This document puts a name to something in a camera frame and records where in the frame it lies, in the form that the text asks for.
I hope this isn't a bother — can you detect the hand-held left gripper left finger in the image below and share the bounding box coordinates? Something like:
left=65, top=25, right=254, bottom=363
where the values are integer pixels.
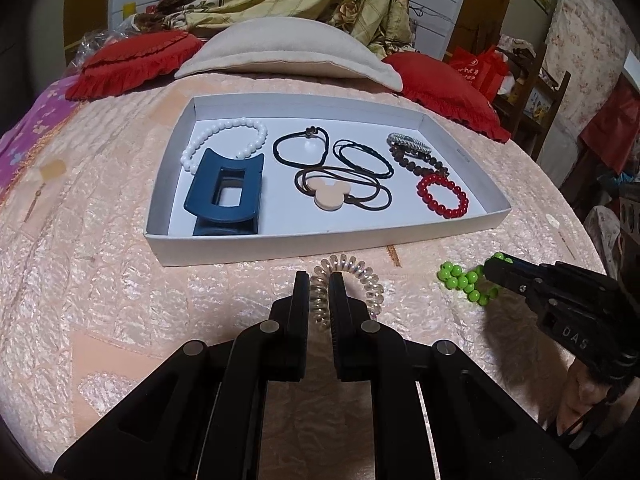
left=52, top=270, right=311, bottom=480

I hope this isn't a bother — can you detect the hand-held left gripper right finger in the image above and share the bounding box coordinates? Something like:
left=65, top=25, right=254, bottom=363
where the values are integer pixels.
left=328, top=272, right=581, bottom=480

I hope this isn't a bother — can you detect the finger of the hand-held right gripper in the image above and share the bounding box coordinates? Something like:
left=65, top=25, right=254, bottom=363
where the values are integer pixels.
left=482, top=256, right=551, bottom=306

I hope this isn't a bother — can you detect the clear spiral hair tie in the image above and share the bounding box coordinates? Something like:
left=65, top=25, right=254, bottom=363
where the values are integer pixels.
left=310, top=256, right=385, bottom=328

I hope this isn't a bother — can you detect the green bead bracelet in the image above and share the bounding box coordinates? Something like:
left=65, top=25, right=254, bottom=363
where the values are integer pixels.
left=437, top=255, right=513, bottom=307

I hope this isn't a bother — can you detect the white cardboard box tray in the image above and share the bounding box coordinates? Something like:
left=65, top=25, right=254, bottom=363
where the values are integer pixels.
left=145, top=94, right=512, bottom=267

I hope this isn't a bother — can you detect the brown hair tie beige charm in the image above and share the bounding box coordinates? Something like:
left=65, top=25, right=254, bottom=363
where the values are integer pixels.
left=295, top=166, right=393, bottom=211

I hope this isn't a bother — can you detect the black twisted hair tie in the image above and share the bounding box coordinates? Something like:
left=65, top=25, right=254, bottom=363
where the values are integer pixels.
left=334, top=139, right=394, bottom=179

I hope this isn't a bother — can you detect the brown bead bracelet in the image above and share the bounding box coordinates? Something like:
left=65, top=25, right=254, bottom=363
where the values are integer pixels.
left=391, top=144, right=449, bottom=178

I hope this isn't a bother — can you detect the silver rhinestone bangle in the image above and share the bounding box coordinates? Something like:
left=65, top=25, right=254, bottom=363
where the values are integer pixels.
left=388, top=132, right=432, bottom=155

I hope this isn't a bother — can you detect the black hair tie clear bead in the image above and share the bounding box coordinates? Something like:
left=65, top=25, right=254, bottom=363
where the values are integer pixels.
left=274, top=127, right=333, bottom=167

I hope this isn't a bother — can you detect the white pearl bracelet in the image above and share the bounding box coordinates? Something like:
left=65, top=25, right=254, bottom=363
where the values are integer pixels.
left=181, top=117, right=268, bottom=175

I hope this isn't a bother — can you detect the person's right hand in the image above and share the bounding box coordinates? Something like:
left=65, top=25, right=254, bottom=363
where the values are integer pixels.
left=559, top=357, right=618, bottom=438

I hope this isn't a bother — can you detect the blue hair claw clip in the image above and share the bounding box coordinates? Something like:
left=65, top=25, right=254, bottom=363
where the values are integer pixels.
left=183, top=148, right=265, bottom=237

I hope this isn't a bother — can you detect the wooden chair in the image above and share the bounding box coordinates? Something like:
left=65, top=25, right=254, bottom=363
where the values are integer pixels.
left=500, top=42, right=572, bottom=148

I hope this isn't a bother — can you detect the red hanging cloth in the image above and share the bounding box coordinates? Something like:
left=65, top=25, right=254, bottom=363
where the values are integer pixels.
left=579, top=74, right=640, bottom=177

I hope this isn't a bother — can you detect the pink quilted bedspread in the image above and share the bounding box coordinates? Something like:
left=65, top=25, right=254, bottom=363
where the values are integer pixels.
left=0, top=67, right=616, bottom=476

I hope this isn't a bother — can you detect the red frilled pillow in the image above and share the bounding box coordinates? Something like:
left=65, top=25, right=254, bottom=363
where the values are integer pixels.
left=382, top=51, right=512, bottom=143
left=65, top=30, right=205, bottom=101

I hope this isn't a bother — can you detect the red shopping bag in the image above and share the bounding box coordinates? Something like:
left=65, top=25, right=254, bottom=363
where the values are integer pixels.
left=448, top=45, right=510, bottom=97

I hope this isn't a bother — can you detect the floral pale curtain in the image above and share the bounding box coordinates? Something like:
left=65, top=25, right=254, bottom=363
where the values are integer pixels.
left=544, top=0, right=628, bottom=138

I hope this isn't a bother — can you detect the beige pillow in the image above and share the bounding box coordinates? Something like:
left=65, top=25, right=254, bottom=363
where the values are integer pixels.
left=174, top=16, right=404, bottom=93

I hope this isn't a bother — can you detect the white slatted headboard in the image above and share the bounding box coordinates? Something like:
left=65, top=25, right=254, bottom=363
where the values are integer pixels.
left=107, top=0, right=476, bottom=61

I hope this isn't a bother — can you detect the purple floral sheet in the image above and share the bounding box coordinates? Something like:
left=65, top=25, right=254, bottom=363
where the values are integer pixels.
left=0, top=75, right=81, bottom=191

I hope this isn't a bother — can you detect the clear plastic bag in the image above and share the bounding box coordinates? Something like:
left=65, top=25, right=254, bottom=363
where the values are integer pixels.
left=69, top=27, right=132, bottom=68

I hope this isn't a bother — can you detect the red bead bracelet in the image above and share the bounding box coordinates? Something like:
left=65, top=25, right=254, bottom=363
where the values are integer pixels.
left=417, top=173, right=470, bottom=220

